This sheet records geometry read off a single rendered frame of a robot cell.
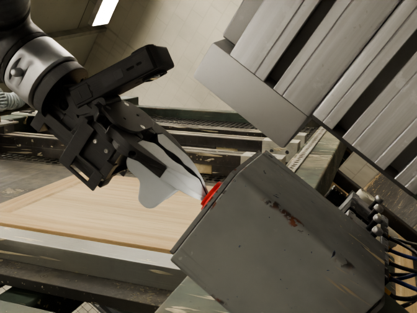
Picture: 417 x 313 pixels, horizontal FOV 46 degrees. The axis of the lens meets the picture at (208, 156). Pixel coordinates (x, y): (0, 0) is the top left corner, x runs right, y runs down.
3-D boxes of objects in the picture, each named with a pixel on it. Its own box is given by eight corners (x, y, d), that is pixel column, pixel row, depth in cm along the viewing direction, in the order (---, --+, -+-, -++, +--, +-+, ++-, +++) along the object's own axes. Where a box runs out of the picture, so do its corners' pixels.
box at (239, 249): (394, 302, 42) (233, 168, 45) (307, 384, 46) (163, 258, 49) (393, 251, 53) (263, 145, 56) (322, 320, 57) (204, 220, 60)
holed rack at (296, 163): (265, 212, 103) (265, 208, 103) (251, 210, 104) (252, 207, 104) (337, 117, 255) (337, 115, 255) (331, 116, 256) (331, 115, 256)
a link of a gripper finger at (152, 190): (183, 229, 54) (121, 176, 55) (213, 190, 52) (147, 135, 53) (171, 239, 51) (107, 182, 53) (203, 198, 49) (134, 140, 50)
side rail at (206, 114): (325, 140, 251) (326, 118, 249) (133, 125, 287) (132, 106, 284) (327, 137, 259) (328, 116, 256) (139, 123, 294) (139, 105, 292)
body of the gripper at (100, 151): (130, 179, 60) (58, 117, 61) (167, 124, 57) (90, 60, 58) (95, 196, 53) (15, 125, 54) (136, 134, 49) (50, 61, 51)
